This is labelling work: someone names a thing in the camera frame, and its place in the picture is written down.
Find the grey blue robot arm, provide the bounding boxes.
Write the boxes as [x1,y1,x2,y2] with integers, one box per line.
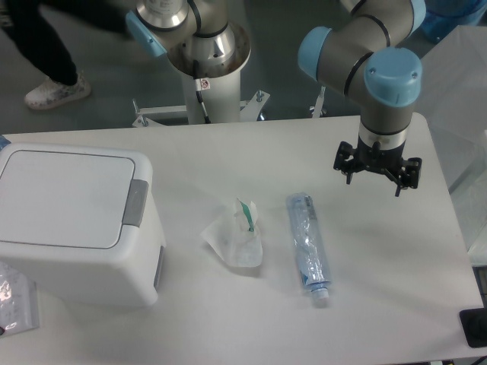
[126,1,426,191]

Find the black device at table edge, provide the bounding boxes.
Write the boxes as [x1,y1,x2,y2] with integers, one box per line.
[459,308,486,348]

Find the clear plastic zip bag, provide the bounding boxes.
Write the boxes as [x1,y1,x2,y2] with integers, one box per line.
[1,262,40,338]

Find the crushed clear plastic bottle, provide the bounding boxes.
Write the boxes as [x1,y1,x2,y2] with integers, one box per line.
[286,192,332,308]

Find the translucent plastic storage box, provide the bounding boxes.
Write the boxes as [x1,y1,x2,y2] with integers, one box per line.
[416,26,486,267]

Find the crumpled white plastic wrapper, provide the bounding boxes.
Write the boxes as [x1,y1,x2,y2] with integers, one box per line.
[200,198,263,268]

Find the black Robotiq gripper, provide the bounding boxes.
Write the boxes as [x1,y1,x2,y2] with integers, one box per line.
[333,139,422,197]

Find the person's leg with sneaker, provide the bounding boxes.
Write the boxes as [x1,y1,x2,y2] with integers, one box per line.
[1,1,128,110]

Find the white push-lid trash can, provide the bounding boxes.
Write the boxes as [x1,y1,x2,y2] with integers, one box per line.
[1,142,166,306]

